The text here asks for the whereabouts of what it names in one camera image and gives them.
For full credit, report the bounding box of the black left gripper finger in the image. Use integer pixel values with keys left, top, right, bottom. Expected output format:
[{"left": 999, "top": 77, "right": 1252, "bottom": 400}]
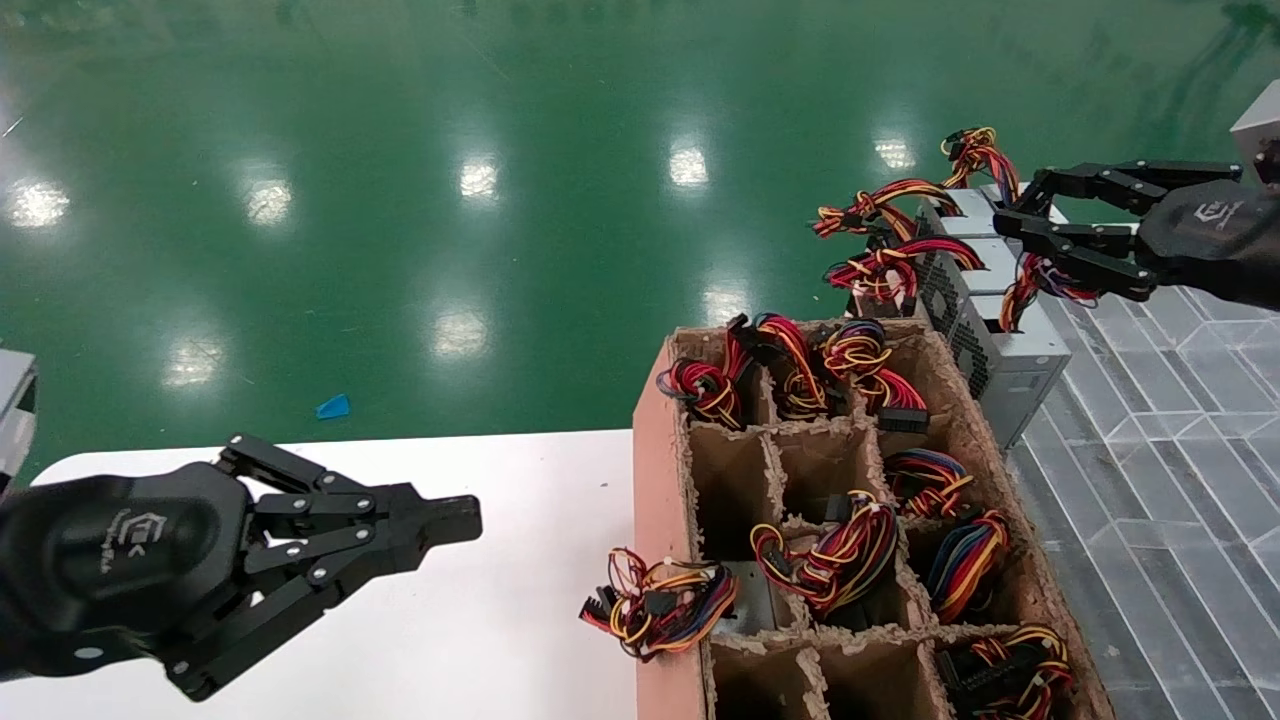
[{"left": 218, "top": 435, "right": 484, "bottom": 550}]

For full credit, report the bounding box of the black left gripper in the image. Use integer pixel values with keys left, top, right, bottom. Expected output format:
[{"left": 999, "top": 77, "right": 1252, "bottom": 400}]
[{"left": 0, "top": 462, "right": 424, "bottom": 701}]

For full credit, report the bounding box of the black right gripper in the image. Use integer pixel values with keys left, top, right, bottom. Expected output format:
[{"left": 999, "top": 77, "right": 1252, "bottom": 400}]
[{"left": 993, "top": 160, "right": 1280, "bottom": 311}]

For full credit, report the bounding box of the brown cardboard divider box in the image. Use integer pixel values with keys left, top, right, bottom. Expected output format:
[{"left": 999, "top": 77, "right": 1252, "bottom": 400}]
[{"left": 632, "top": 318, "right": 1116, "bottom": 720}]

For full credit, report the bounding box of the clear plastic divider tray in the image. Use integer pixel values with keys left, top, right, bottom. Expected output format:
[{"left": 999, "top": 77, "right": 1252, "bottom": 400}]
[{"left": 1005, "top": 285, "right": 1280, "bottom": 720}]

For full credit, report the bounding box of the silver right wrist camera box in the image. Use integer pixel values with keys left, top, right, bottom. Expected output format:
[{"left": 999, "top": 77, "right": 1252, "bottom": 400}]
[{"left": 1230, "top": 80, "right": 1280, "bottom": 186}]

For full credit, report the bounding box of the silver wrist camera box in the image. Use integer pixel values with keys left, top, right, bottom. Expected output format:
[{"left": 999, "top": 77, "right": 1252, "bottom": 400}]
[
  {"left": 0, "top": 350, "right": 39, "bottom": 486},
  {"left": 1230, "top": 80, "right": 1280, "bottom": 186}
]

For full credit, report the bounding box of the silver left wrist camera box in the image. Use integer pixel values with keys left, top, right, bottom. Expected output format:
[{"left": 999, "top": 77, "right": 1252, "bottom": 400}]
[{"left": 0, "top": 350, "right": 39, "bottom": 486}]

